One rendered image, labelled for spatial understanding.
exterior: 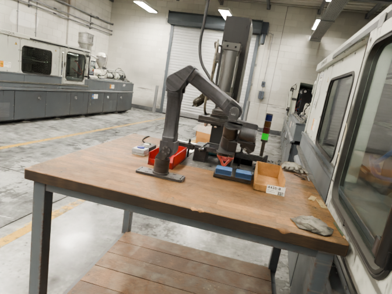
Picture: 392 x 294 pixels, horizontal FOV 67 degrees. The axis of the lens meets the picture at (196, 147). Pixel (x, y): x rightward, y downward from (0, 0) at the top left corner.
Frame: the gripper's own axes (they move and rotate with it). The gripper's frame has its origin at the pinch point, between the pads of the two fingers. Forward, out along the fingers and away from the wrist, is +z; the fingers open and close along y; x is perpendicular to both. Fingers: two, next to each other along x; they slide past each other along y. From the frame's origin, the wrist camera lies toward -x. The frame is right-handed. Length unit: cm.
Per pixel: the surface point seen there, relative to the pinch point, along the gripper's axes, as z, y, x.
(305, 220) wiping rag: -8.2, -28.1, -29.9
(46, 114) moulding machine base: 309, 360, 403
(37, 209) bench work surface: 9, -37, 65
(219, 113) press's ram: -3.0, 30.8, 7.5
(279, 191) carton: 4.5, -5.8, -24.4
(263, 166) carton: 13.8, 17.5, -18.9
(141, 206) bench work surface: -4.8, -34.9, 23.8
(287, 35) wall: 255, 937, -108
